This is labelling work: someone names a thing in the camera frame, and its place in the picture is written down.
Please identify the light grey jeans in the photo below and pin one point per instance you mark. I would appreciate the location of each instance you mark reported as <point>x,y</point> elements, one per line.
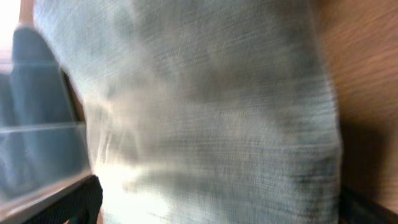
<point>203,111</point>

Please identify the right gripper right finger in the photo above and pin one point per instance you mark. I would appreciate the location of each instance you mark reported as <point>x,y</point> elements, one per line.
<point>355,209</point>

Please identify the blue denim jeans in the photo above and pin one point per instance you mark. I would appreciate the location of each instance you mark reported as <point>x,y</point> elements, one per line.
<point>41,139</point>

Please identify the clear plastic storage container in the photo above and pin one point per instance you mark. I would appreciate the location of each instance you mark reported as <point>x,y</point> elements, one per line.
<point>22,208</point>

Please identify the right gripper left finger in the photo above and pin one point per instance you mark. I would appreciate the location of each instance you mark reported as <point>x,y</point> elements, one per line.
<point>80,206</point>

